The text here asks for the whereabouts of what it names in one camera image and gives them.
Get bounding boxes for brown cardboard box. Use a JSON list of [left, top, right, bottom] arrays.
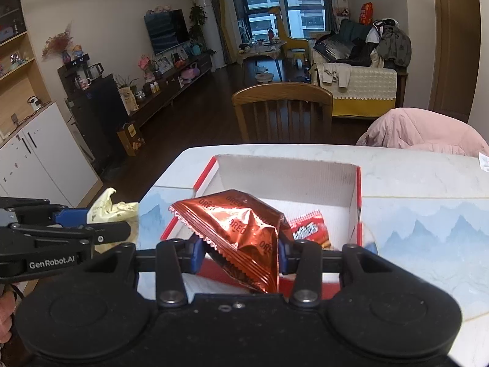
[[116, 120, 146, 157]]

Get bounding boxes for wooden door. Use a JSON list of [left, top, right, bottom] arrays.
[[428, 0, 483, 124]]

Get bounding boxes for white standing air conditioner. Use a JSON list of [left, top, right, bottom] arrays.
[[195, 0, 230, 74]]

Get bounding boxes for wooden coffee table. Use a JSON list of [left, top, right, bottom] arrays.
[[237, 39, 288, 80]]

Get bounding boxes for sofa with cream cover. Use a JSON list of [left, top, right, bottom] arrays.
[[309, 19, 410, 120]]

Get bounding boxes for pink jacket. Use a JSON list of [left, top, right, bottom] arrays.
[[355, 108, 489, 157]]

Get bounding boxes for green potted plant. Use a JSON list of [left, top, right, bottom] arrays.
[[189, 3, 209, 46]]

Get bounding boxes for dark wooden television stand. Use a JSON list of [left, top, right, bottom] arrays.
[[130, 51, 213, 128]]

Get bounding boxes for orange foil cookie packet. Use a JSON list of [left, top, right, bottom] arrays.
[[169, 189, 293, 294]]

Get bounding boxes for grey jacket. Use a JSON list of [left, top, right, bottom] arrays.
[[376, 23, 412, 71]]

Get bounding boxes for person's left hand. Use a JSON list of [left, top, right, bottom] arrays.
[[0, 294, 17, 347]]

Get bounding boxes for yellow giraffe chair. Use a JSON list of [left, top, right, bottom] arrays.
[[268, 6, 310, 61]]

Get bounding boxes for red gift bag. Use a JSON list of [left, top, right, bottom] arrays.
[[359, 2, 374, 26]]

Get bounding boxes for wooden wall shelf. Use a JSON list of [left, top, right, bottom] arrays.
[[0, 0, 52, 142]]

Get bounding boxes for black cabinet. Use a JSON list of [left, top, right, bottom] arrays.
[[57, 61, 131, 178]]

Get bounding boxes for paper bag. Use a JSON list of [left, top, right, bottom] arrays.
[[118, 86, 139, 114]]

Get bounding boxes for wooden chair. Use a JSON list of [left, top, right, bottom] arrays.
[[232, 83, 334, 144]]

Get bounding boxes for pale yellow packet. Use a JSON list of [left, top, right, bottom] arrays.
[[87, 188, 140, 254]]

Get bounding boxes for balcony glass door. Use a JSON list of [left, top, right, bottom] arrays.
[[228, 0, 337, 36]]

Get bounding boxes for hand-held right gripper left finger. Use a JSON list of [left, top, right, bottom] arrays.
[[111, 235, 209, 309]]

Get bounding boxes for pink handbag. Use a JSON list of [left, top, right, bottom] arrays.
[[180, 62, 200, 85]]

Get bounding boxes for vase with dried flowers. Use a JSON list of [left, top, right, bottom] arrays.
[[42, 30, 74, 64]]

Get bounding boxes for small white stool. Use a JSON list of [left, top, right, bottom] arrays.
[[254, 66, 274, 84]]

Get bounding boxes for white cardboard box red edges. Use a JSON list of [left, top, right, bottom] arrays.
[[158, 154, 363, 295]]

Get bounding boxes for flat screen television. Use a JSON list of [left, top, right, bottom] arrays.
[[144, 9, 190, 56]]

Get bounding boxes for red candy packet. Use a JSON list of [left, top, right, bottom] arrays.
[[286, 210, 334, 250]]

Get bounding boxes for white cabinet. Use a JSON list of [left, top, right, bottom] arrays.
[[0, 101, 104, 208]]

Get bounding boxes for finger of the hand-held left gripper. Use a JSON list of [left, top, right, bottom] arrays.
[[0, 222, 131, 249], [0, 197, 91, 231]]

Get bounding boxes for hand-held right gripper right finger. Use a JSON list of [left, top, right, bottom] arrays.
[[277, 238, 379, 309]]

